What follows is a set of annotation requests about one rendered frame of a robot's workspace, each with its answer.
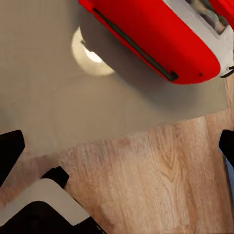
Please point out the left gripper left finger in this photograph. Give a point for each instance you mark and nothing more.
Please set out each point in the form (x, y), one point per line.
(11, 146)

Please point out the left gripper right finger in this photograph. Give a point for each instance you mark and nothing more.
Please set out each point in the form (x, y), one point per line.
(226, 144)

